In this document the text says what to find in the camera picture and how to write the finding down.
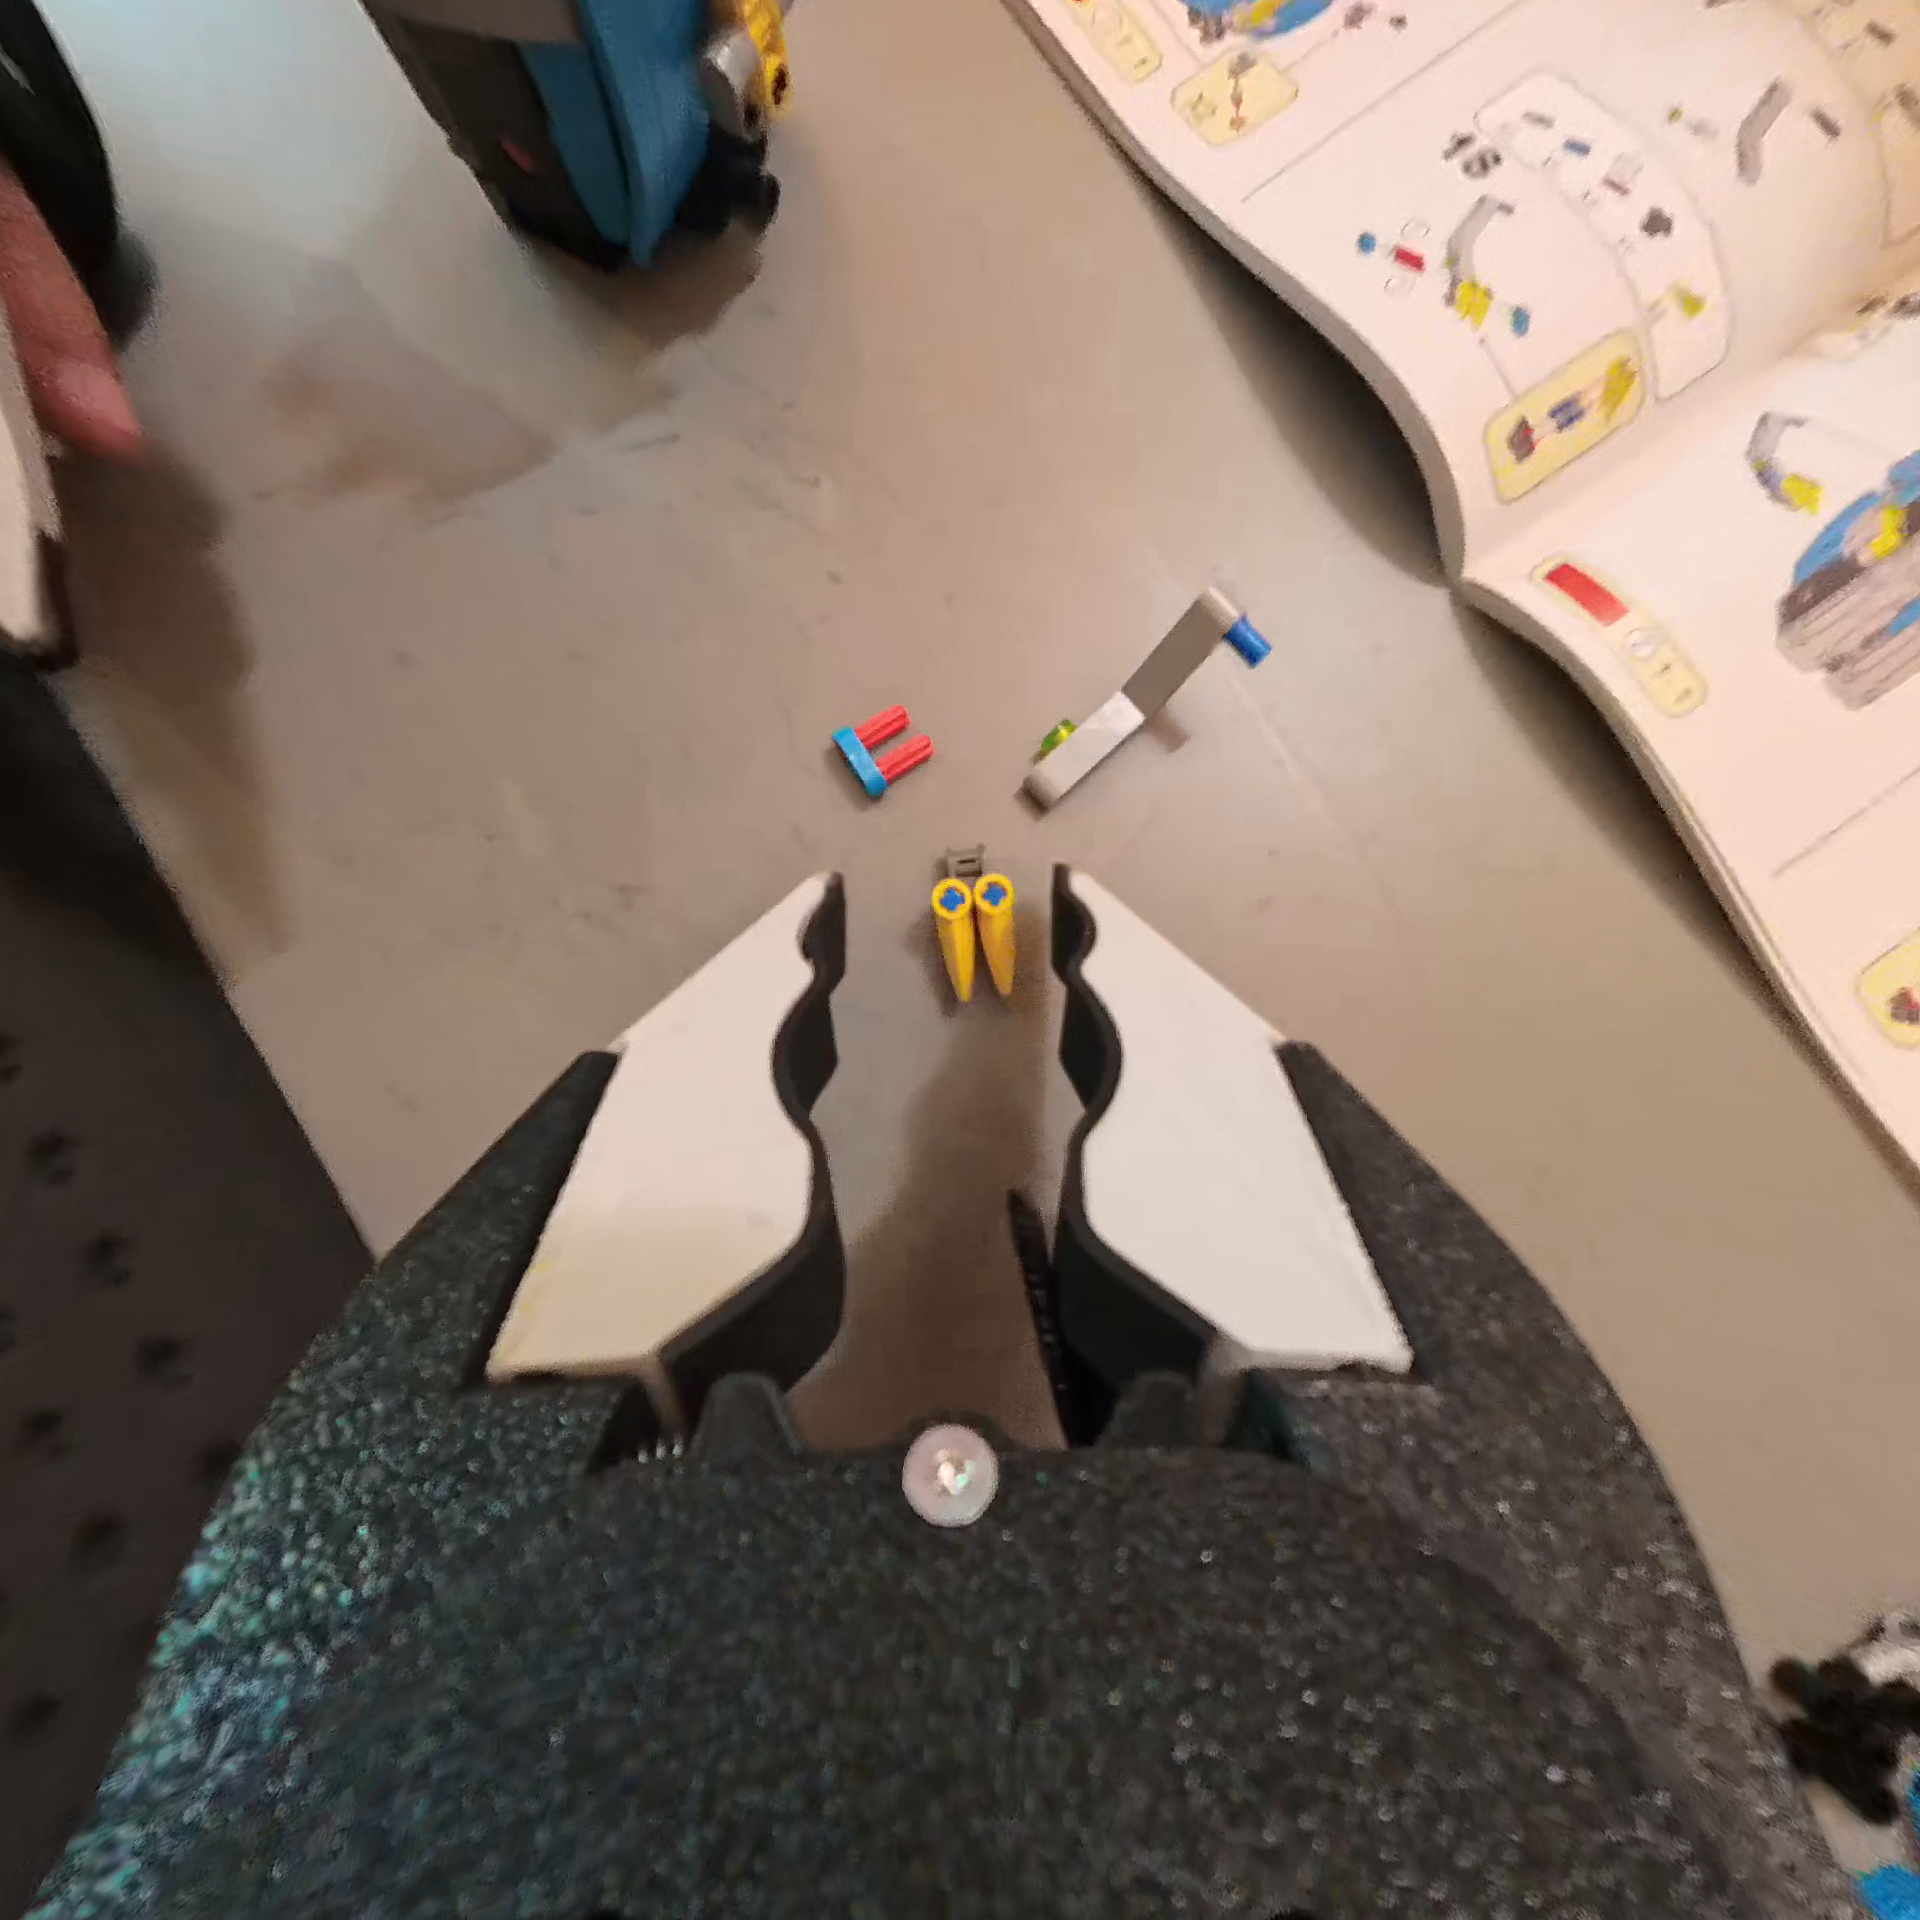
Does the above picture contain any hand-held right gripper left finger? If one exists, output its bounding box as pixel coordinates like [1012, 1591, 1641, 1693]
[485, 870, 847, 1433]

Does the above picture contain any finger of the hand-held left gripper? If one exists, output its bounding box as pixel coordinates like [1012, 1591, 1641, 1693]
[0, 307, 77, 672]

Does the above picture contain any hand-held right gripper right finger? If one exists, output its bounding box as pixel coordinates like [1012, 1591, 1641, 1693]
[1050, 862, 1414, 1420]

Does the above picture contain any yellow twin cone piece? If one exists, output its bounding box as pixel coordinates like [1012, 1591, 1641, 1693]
[927, 844, 1021, 1007]

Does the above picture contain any grey angled beam assembly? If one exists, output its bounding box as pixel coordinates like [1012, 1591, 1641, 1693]
[1025, 587, 1274, 812]

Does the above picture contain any grey desk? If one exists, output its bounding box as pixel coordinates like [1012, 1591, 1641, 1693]
[29, 0, 1920, 1862]

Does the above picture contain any person's left hand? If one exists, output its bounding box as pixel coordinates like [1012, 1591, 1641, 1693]
[0, 167, 148, 462]

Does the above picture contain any black perforated pad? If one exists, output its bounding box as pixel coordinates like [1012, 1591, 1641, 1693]
[0, 660, 378, 1920]

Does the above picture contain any blue toy brick robot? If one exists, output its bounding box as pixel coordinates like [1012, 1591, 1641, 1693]
[358, 0, 793, 275]

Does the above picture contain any pile of loose brick pieces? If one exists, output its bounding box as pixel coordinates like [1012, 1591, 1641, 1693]
[1767, 1607, 1920, 1920]

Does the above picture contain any white instruction booklet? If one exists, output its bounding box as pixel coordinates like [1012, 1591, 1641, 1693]
[1001, 0, 1920, 1180]

